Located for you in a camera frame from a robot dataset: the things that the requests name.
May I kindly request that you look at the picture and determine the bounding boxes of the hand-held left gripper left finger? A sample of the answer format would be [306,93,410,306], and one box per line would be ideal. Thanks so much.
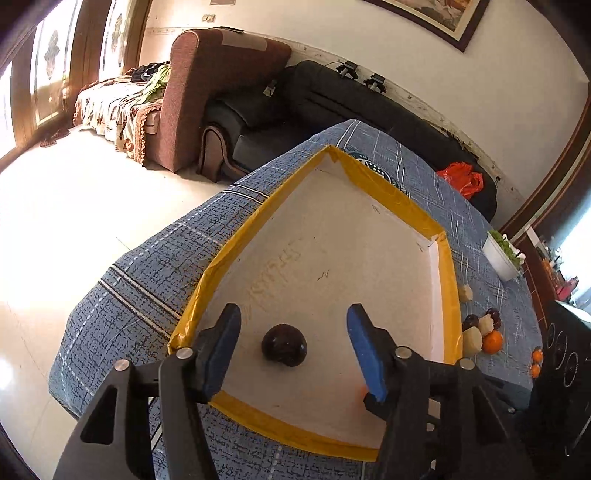
[53,302,243,480]

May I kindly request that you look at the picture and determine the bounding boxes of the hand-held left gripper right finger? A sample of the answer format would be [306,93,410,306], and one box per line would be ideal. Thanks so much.
[346,302,536,480]

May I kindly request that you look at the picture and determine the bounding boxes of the dark purple plum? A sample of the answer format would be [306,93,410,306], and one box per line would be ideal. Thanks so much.
[261,324,308,368]

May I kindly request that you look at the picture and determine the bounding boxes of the large pale sugarcane piece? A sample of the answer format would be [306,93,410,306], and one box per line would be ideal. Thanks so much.
[462,328,484,357]

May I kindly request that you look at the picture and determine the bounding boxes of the yellow-edged white cardboard tray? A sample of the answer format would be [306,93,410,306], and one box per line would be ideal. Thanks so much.
[167,144,464,462]

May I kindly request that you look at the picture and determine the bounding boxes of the blue plaid tablecloth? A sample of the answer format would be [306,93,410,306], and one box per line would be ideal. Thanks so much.
[48,119,543,480]

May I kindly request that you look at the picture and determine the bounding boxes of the wooden cabinet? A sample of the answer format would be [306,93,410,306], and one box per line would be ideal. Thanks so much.
[524,226,583,319]

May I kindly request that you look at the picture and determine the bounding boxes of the white bowl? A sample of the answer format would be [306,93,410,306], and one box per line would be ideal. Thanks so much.
[481,231,525,281]

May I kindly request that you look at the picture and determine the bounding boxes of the green leafy vegetables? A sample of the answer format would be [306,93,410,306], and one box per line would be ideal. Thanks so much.
[489,229,525,266]

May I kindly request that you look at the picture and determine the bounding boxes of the red plastic bag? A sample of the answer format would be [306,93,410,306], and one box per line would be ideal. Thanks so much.
[436,161,484,200]

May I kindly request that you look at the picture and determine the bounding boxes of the black leather sofa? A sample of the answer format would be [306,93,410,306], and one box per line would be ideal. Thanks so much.
[198,60,498,222]

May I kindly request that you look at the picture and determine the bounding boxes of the brown fabric sofa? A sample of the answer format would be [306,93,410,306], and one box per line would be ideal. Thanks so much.
[74,28,293,174]

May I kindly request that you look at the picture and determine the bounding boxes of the patterned brown sofa blanket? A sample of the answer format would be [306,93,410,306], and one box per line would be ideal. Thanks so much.
[74,76,164,164]

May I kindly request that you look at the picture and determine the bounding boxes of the green cloth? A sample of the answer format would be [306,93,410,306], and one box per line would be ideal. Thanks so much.
[141,65,172,104]

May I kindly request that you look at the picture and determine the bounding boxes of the wooden glass door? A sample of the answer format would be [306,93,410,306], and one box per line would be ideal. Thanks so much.
[0,0,153,160]

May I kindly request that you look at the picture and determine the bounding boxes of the wooden door frame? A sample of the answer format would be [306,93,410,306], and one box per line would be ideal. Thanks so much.
[501,99,591,236]

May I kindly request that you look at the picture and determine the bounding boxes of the framed wall picture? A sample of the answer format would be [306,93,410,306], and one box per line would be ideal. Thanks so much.
[362,0,491,53]

